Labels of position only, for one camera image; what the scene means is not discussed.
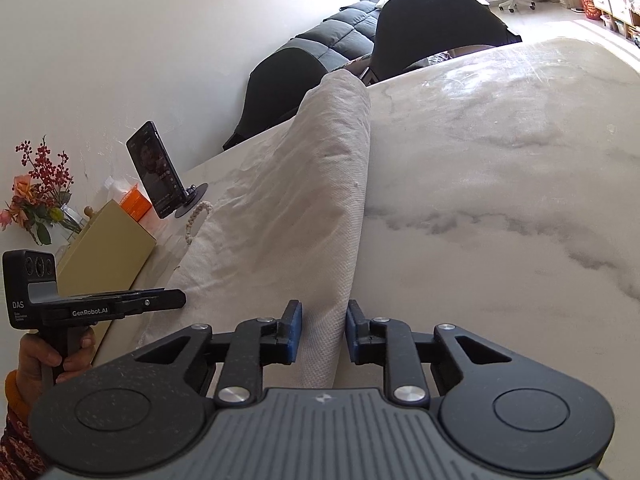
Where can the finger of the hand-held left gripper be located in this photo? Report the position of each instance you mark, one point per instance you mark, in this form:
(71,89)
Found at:
(155,301)

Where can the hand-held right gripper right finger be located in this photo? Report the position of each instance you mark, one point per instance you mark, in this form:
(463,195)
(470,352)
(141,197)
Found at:
(352,332)

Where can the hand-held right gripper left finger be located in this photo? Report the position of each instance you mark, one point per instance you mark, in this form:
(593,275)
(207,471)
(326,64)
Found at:
(295,330)

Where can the white shopping bag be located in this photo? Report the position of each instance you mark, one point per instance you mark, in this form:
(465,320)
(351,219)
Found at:
(300,185)

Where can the person's left forearm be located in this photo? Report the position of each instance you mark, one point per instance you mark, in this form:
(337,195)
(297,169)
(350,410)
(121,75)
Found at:
(15,440)

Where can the person's left hand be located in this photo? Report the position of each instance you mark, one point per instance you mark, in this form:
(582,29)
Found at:
(32,360)

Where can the yellow cardboard box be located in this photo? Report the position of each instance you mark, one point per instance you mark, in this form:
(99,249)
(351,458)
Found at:
(110,245)

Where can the glass vase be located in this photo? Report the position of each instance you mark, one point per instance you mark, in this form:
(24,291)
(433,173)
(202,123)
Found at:
(70,217)

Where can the brass gourd ornament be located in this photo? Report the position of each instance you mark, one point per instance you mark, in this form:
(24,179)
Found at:
(88,211)

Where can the flower bouquet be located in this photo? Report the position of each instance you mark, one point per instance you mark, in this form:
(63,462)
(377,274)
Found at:
(22,187)

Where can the orange tissue box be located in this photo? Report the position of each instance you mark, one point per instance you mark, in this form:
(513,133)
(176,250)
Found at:
(137,205)

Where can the black smartphone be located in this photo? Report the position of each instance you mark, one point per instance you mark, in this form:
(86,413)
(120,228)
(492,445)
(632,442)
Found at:
(152,170)

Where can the black dining chair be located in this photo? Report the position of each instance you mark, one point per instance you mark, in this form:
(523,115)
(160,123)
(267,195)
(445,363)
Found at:
(280,85)
(435,20)

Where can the dark grey sofa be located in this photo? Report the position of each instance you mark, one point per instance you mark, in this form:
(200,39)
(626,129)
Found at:
(340,30)

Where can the red bucket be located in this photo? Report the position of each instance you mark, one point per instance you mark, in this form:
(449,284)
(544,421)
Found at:
(590,5)

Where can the low wooden drawer cabinet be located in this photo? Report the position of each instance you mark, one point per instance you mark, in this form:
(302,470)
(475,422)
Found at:
(622,14)

